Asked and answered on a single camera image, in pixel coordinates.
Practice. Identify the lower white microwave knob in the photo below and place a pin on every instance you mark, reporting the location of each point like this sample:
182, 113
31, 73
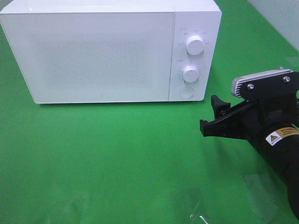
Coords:
190, 74

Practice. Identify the white microwave door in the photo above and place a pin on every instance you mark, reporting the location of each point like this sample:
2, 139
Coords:
93, 57

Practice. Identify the upper white microwave knob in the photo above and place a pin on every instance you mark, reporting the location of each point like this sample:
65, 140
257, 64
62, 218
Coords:
195, 45

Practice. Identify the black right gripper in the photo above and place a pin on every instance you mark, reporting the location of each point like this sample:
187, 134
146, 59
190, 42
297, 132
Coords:
271, 128

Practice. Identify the white microwave oven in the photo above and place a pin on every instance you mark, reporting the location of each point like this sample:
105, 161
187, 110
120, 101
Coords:
191, 17

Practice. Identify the white microwave knob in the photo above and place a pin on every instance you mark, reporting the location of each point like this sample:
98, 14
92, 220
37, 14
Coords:
190, 74
195, 45

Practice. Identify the clear tape patch on table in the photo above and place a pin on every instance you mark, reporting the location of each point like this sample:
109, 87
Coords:
196, 216

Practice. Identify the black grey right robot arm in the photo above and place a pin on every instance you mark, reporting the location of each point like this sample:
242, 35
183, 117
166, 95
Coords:
286, 166

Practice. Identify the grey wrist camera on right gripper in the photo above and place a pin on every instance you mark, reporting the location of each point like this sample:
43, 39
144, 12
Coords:
266, 84

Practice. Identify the round door release button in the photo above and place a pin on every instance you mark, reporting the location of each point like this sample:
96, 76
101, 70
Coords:
187, 92

